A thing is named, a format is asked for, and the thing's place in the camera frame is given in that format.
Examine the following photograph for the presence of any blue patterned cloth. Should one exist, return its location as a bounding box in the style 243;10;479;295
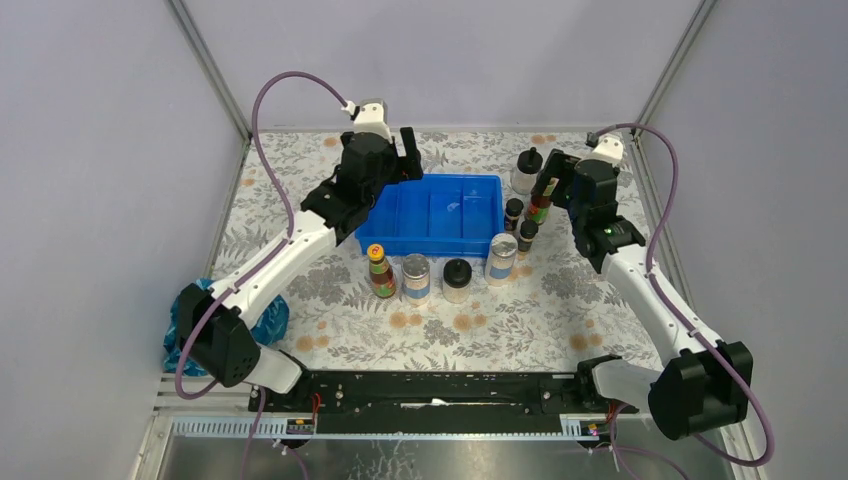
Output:
163;278;290;380

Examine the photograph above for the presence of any green label sauce bottle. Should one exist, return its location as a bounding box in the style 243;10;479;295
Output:
525;177;559;225

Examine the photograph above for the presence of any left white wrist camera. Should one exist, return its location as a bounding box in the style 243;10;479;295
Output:
340;98;392;142

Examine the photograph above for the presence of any floral table mat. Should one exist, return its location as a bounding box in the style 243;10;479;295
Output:
213;133;661;371

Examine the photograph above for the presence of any right silver lid spice tin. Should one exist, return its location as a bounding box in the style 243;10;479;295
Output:
484;233;518;287

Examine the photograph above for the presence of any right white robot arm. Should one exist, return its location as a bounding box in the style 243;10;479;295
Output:
536;149;753;440

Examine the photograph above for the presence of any left silver lid spice tin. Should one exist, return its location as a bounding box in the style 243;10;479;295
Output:
402;253;431;306

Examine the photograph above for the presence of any silver lid spice tin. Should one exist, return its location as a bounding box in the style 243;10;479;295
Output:
484;233;518;287
402;253;431;306

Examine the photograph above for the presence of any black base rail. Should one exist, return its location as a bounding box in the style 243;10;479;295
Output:
248;370;615;432

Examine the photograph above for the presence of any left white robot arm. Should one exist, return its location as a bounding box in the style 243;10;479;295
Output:
175;127;423;411

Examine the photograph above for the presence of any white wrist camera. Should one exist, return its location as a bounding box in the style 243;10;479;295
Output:
340;98;392;142
583;132;625;166

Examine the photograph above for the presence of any rear small dark spice bottle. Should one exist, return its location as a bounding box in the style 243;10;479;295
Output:
503;198;524;233

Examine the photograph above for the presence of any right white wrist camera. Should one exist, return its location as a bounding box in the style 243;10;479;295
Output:
583;132;625;166

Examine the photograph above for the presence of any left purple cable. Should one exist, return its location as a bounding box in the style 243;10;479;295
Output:
173;70;350;401

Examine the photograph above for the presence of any front small dark spice bottle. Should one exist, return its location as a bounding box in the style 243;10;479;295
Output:
517;219;539;256

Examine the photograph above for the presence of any small dark spice bottle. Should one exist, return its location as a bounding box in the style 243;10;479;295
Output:
517;219;539;256
503;198;524;233

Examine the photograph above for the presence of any yellow cap sauce bottle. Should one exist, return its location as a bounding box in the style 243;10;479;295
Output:
366;244;396;299

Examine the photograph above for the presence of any slotted cable duct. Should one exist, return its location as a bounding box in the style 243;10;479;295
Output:
171;416;600;442

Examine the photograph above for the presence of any blue plastic divided bin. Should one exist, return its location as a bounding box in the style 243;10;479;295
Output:
355;174;504;257

